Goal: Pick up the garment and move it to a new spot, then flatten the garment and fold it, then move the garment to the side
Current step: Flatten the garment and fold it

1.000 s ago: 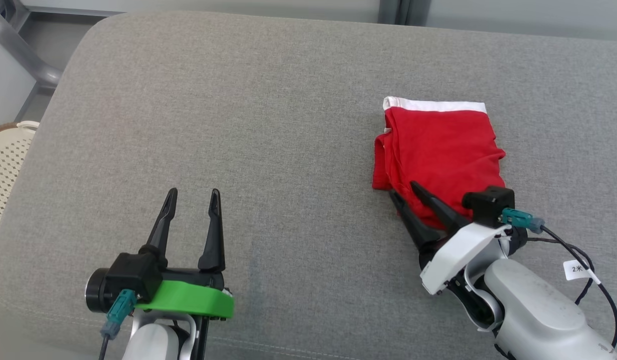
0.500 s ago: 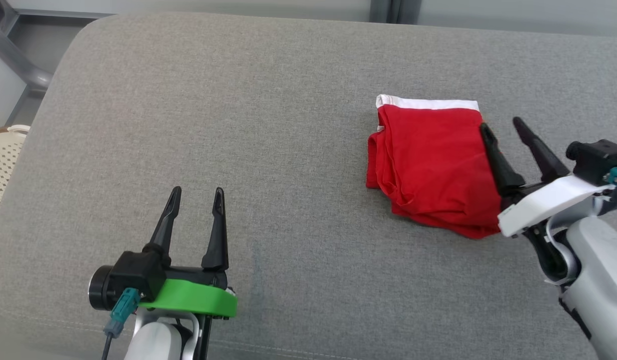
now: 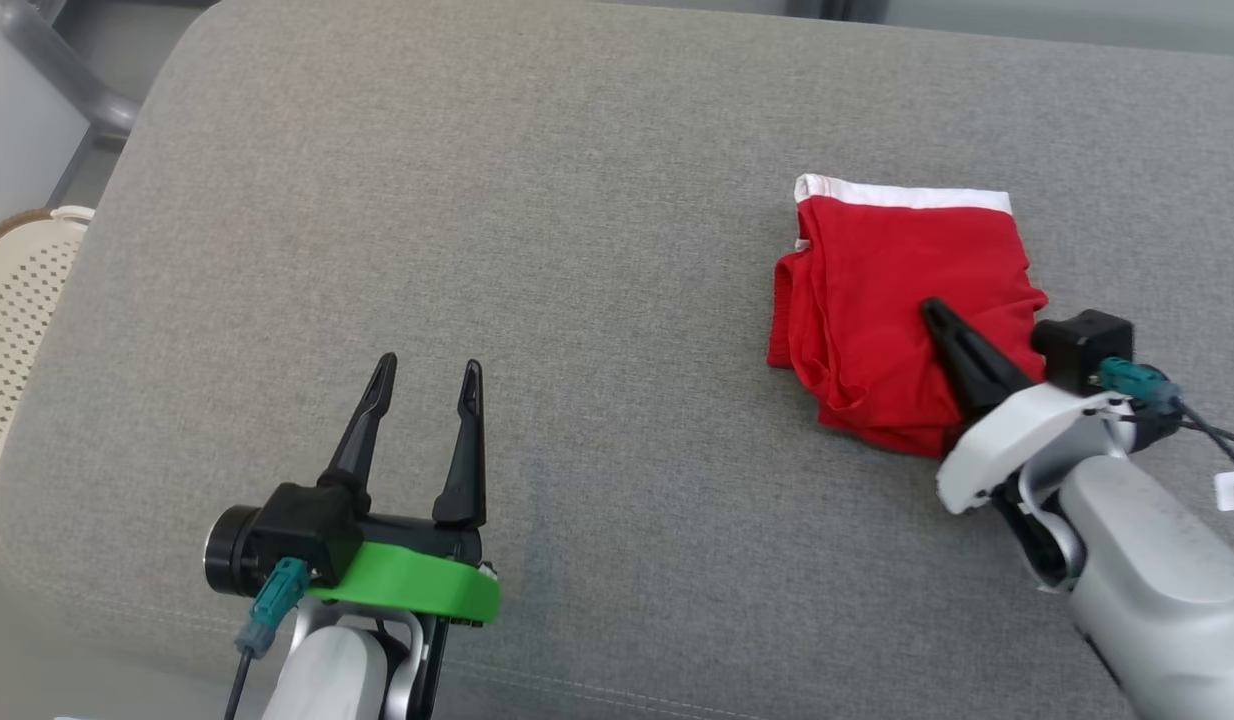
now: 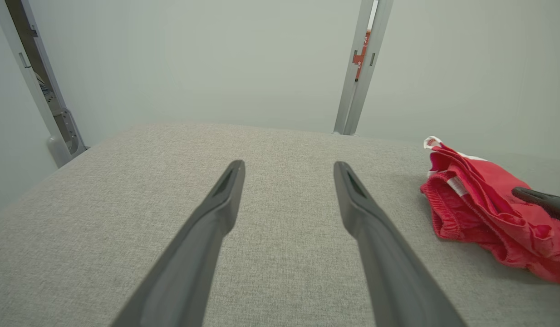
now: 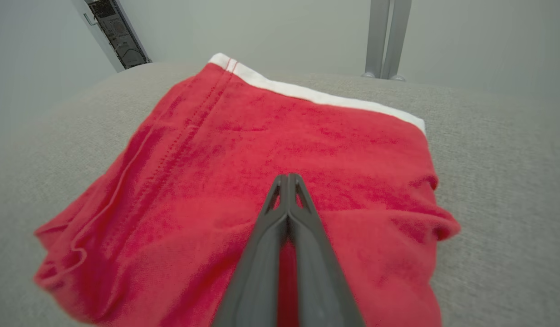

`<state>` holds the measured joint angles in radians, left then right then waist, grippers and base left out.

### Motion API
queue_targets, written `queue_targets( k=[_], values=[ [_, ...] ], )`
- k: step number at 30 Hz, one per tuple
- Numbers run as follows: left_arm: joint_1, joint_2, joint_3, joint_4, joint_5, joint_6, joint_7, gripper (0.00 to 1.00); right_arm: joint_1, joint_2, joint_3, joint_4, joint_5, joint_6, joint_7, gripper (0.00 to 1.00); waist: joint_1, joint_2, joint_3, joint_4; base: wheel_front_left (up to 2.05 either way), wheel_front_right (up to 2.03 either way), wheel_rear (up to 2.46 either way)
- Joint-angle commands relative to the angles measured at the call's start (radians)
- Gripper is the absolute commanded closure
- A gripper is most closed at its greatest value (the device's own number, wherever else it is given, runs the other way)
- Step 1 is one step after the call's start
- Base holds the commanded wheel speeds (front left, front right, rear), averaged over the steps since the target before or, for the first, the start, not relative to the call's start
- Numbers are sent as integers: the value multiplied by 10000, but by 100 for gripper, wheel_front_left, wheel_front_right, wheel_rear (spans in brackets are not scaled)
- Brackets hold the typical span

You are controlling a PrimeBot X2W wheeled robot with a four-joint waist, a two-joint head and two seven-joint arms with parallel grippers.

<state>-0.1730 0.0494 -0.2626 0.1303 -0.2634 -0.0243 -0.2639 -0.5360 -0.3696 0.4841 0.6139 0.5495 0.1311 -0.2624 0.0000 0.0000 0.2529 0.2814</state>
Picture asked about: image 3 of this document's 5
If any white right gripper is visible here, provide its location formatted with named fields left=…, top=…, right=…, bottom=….
left=919, top=297, right=1183, bottom=517

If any right camera cable teal plug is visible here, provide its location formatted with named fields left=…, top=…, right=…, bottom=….
left=1097, top=357, right=1234, bottom=453

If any cream perforated laundry basket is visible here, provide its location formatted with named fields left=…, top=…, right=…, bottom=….
left=0, top=205, right=96, bottom=507

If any red shirt with white trim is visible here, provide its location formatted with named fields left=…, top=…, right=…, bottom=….
left=767, top=174, right=1051, bottom=460

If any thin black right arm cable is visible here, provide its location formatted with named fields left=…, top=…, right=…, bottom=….
left=1172, top=405, right=1234, bottom=491

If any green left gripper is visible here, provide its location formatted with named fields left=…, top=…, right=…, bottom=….
left=204, top=351, right=504, bottom=630

